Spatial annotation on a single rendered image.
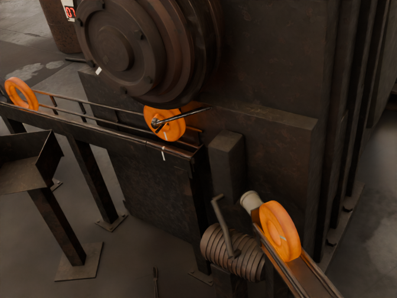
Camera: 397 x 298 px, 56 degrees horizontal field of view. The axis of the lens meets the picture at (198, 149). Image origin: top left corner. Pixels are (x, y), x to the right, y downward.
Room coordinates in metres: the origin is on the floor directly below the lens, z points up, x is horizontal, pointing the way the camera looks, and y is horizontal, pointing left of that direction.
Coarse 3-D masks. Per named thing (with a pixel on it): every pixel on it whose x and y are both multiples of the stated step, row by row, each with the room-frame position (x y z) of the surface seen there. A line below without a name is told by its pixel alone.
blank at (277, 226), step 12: (264, 204) 0.65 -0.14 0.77; (276, 204) 0.63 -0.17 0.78; (264, 216) 0.64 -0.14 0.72; (276, 216) 0.59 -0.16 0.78; (288, 216) 0.58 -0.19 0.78; (264, 228) 0.65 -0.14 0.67; (276, 228) 0.58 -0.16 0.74; (288, 228) 0.56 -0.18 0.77; (276, 240) 0.60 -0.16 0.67; (288, 240) 0.54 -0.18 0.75; (288, 252) 0.53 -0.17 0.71; (300, 252) 0.53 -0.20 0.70
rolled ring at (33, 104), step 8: (8, 80) 1.63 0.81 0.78; (16, 80) 1.61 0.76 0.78; (8, 88) 1.65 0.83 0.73; (24, 88) 1.58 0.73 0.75; (16, 96) 1.67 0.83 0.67; (32, 96) 1.57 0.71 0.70; (16, 104) 1.65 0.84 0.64; (24, 104) 1.65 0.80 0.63; (32, 104) 1.56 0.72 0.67; (32, 112) 1.58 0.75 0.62
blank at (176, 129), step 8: (144, 112) 1.08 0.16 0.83; (152, 112) 1.06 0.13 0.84; (160, 112) 1.03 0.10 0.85; (168, 112) 1.01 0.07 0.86; (176, 112) 1.01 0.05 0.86; (176, 120) 0.99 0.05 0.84; (152, 128) 1.07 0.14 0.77; (168, 128) 1.03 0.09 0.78; (176, 128) 1.00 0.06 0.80; (184, 128) 1.01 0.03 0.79; (160, 136) 1.05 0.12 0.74; (168, 136) 1.02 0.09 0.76; (176, 136) 1.00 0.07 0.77
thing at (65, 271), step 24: (0, 144) 1.26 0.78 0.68; (24, 144) 1.26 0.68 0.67; (48, 144) 1.18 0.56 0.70; (0, 168) 1.23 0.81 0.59; (24, 168) 1.19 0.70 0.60; (48, 168) 1.10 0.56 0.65; (0, 192) 1.08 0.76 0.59; (48, 192) 1.16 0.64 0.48; (48, 216) 1.12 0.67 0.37; (72, 240) 1.14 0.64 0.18; (72, 264) 1.13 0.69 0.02; (96, 264) 1.11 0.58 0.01
